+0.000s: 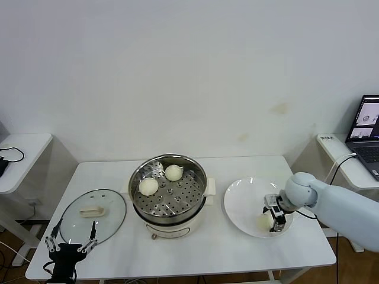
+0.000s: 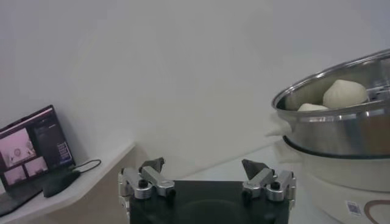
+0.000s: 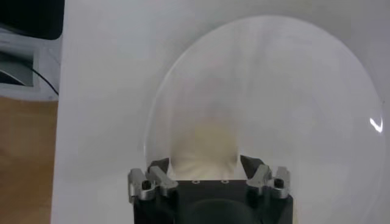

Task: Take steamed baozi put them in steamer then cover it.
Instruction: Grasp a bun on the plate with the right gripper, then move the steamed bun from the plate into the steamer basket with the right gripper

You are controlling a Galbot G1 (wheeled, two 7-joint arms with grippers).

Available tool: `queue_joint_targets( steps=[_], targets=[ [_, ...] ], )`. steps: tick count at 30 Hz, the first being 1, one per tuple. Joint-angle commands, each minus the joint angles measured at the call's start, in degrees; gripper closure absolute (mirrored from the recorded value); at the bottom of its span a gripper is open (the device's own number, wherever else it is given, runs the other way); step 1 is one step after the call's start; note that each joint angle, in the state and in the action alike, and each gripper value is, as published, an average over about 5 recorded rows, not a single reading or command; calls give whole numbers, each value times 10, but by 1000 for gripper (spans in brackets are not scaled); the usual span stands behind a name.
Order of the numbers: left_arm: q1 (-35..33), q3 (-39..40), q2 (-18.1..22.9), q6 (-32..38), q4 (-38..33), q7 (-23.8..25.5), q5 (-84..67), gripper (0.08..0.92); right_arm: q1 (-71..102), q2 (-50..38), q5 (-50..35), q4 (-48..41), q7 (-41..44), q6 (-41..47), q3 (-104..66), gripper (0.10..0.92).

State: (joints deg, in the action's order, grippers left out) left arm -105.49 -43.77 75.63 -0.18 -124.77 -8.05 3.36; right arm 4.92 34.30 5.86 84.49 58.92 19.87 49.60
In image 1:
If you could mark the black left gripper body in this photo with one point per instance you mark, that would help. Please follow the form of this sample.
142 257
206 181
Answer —
66 254

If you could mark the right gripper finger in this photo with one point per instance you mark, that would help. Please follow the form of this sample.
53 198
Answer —
265 209
279 226

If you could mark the open laptop computer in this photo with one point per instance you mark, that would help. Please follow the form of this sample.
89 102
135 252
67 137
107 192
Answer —
367 154

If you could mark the white wall outlet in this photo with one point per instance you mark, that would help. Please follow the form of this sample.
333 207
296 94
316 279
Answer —
35 202

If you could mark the white steamed baozi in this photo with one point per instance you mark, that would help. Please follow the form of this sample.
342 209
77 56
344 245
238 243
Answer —
173 172
148 186
263 222

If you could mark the stainless steel steamer basket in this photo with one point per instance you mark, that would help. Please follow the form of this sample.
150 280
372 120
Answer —
171 207

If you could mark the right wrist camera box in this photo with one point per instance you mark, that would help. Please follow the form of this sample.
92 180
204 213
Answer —
271 200

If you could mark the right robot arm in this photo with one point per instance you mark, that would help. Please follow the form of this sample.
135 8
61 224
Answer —
340 204

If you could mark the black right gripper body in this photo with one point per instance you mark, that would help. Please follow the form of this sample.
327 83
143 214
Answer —
282 211

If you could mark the white printed label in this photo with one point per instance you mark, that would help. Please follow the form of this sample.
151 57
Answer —
326 137

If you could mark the white side table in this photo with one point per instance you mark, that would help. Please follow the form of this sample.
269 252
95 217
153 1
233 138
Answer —
29 153
328 148

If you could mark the white round plate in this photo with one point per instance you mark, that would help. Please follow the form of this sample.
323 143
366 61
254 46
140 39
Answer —
240 195

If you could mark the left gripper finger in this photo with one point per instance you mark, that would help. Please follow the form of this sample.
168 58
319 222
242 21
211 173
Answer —
57 229
93 232

